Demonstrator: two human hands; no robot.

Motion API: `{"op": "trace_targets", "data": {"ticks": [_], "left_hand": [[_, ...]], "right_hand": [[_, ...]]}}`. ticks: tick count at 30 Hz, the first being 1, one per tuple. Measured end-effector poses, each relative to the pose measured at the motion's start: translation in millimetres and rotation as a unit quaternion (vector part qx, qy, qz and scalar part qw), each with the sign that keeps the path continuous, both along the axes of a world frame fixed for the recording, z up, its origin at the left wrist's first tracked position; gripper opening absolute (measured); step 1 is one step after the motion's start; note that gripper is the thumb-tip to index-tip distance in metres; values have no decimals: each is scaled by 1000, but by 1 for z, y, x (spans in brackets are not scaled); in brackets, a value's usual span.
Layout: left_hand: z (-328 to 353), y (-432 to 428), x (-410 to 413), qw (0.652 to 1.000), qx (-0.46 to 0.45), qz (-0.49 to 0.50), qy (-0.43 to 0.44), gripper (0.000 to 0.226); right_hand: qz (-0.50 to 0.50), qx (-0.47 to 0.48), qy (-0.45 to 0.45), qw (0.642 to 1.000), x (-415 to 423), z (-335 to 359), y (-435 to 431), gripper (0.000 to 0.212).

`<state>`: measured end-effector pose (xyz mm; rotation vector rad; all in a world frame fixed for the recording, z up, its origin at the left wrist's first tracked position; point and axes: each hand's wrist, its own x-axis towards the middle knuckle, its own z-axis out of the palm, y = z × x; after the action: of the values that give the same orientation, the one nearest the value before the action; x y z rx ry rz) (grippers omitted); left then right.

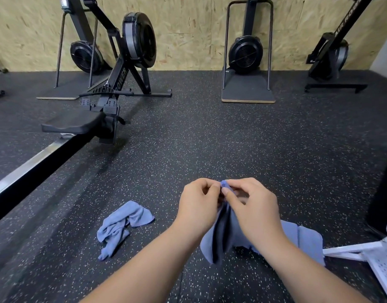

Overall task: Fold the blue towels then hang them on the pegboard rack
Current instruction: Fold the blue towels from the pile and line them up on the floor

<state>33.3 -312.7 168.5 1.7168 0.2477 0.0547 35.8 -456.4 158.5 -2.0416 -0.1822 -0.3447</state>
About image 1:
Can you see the black upright exercise machine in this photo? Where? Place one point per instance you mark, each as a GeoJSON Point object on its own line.
{"type": "Point", "coordinates": [327, 56]}

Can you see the black rowing machine with rail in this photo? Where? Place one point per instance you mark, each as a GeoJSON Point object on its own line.
{"type": "Point", "coordinates": [58, 139]}

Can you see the black ski trainer wooden-edged platform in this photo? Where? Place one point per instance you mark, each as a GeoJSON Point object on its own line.
{"type": "Point", "coordinates": [246, 55]}

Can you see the person's left hand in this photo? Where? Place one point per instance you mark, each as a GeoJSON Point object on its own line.
{"type": "Point", "coordinates": [196, 208]}

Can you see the row of blue towels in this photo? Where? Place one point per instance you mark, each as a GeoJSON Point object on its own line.
{"type": "Point", "coordinates": [307, 240]}

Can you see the white perforated metal rack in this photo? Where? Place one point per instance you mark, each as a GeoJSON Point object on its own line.
{"type": "Point", "coordinates": [373, 258]}

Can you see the person's left forearm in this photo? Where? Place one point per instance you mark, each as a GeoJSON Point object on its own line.
{"type": "Point", "coordinates": [146, 274]}

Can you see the black ski trainer grey platform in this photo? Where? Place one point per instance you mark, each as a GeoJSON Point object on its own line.
{"type": "Point", "coordinates": [81, 55]}

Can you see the black printed punching bag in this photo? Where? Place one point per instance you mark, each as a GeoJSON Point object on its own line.
{"type": "Point", "coordinates": [384, 202]}

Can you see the plain blue towel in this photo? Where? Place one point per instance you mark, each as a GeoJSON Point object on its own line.
{"type": "Point", "coordinates": [222, 236]}

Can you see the blue towel pile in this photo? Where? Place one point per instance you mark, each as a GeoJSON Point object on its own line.
{"type": "Point", "coordinates": [121, 224]}

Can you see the person's right hand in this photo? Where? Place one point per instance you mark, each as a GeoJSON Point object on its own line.
{"type": "Point", "coordinates": [256, 211]}

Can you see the person's right forearm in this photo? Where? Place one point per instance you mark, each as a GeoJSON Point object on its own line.
{"type": "Point", "coordinates": [310, 277]}

